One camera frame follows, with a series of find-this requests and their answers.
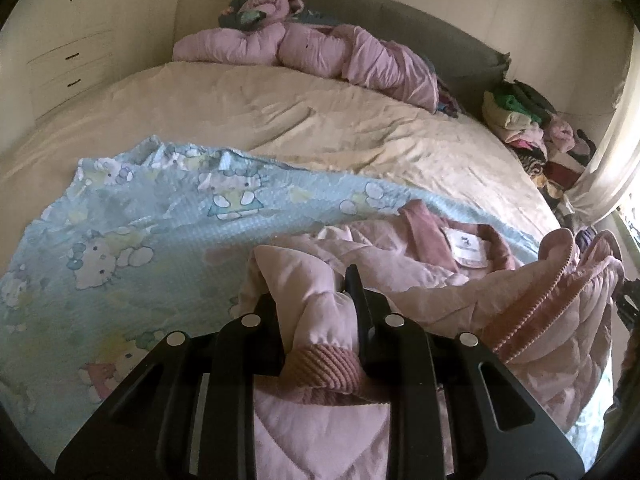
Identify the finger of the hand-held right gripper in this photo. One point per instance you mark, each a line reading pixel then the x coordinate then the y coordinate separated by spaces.
pixel 627 300

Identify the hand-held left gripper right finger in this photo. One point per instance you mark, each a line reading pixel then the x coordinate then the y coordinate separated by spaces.
pixel 357 300

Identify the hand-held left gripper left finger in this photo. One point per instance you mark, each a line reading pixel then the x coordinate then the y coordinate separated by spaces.
pixel 260 320

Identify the pink quilted jacket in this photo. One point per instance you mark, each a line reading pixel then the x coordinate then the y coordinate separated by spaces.
pixel 450 310

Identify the colourful striped clothes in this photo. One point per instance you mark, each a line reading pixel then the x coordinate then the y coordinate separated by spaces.
pixel 450 106

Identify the pile of mixed clothes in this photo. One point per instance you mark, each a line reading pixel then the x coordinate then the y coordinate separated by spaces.
pixel 515 115

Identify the purple cloth bundle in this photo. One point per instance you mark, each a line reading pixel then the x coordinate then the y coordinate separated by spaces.
pixel 586 238

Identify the blue cartoon printed blanket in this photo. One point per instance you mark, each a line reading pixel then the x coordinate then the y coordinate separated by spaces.
pixel 150 235

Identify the cream curtain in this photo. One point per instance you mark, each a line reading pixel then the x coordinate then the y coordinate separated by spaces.
pixel 615 150

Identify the cream bed sheet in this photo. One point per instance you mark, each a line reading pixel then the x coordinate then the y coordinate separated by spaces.
pixel 300 110

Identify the crumpled pink duvet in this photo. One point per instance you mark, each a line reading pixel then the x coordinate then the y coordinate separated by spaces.
pixel 320 45

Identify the grey padded headboard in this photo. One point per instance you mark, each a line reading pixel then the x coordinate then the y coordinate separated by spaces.
pixel 400 20

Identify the small green cloth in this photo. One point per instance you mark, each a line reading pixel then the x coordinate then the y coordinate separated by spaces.
pixel 251 18

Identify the cream wardrobe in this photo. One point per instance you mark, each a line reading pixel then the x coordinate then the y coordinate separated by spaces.
pixel 75 20

